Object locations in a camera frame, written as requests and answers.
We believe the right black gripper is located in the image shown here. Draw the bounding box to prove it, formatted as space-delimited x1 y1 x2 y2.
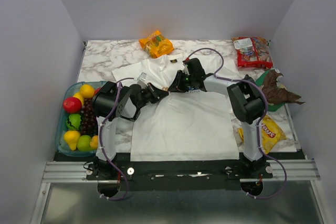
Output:
167 70 195 94

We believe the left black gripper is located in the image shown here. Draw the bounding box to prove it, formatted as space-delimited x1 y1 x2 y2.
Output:
138 82 169 108

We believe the white t-shirt daisy print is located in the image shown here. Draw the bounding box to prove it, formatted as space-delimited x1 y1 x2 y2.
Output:
112 54 239 162

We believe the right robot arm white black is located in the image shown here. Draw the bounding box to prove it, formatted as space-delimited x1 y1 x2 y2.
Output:
167 58 268 178

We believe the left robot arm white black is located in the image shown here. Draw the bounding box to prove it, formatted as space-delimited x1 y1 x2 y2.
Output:
91 81 169 179

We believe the orange gummy candy bag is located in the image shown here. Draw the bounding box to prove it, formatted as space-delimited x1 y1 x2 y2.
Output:
139 30 174 59

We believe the red pink dragon fruit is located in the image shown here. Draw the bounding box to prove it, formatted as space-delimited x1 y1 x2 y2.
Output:
94 87 101 96

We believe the yellow orange fruit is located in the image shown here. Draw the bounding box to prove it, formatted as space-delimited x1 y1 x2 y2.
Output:
79 84 96 99

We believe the dark red grapes bunch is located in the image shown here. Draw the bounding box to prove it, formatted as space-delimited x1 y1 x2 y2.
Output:
79 99 98 137

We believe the yellow banana fruit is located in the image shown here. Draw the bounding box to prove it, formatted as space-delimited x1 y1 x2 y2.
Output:
73 92 85 105

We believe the red candy bag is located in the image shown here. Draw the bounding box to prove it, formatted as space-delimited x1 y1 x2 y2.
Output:
231 37 273 69

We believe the red apple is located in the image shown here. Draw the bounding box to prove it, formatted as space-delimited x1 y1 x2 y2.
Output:
62 97 82 114

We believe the green striped fruit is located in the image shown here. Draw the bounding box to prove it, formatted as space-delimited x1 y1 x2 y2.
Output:
66 113 82 131

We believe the clear teal fruit container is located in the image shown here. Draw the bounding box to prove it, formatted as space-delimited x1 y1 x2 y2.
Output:
55 81 106 157

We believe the yellow Lays chips bag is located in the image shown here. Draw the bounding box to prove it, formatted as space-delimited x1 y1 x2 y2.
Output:
237 114 287 155

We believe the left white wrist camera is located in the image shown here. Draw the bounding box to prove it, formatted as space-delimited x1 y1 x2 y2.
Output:
134 72 147 87

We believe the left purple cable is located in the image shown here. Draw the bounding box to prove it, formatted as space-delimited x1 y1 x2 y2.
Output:
98 77 137 201

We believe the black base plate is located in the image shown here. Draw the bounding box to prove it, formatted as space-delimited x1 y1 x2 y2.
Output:
53 152 308 191

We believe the aluminium rail frame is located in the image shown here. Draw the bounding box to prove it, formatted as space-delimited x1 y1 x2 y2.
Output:
31 159 332 223

